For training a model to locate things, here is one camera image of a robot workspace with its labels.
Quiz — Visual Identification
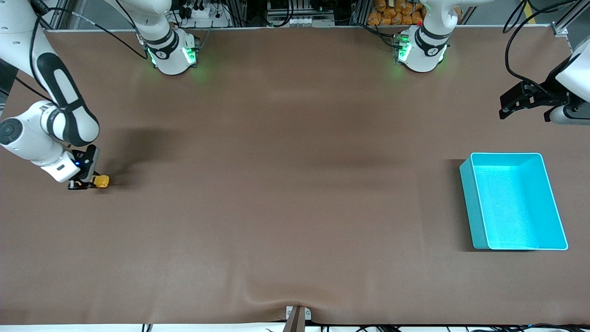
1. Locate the teal plastic bin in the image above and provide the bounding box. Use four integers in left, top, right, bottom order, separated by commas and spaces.
460, 153, 569, 251

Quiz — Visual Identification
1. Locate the orange snack bags pile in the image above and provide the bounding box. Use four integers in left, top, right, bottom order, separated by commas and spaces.
367, 0, 462, 26

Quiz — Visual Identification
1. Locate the white power strip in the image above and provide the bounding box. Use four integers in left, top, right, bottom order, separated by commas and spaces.
177, 0, 231, 28

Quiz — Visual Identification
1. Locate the brown table mat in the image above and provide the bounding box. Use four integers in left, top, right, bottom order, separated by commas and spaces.
0, 25, 590, 326

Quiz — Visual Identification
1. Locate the grey equipment rack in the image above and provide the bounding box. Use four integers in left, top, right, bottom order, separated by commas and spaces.
266, 0, 336, 27

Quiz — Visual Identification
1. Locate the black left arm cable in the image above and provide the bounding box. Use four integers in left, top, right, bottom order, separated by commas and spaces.
502, 0, 554, 93

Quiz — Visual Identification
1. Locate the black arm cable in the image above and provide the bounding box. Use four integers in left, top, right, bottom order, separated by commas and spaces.
14, 0, 149, 102
502, 0, 554, 93

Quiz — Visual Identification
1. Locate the aluminium frame profile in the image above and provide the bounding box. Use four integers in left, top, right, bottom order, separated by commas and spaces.
44, 0, 70, 33
551, 0, 590, 37

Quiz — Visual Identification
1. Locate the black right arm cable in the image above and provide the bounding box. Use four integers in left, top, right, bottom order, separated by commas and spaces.
14, 0, 149, 102

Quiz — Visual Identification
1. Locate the metal table clamp bracket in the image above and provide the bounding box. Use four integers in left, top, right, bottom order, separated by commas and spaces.
285, 305, 312, 332

